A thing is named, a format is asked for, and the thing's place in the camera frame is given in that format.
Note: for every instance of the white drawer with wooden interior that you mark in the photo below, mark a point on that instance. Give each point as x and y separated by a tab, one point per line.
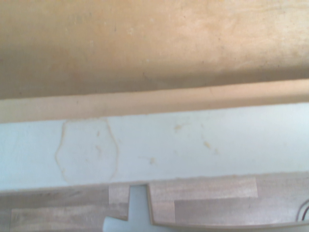
154	145

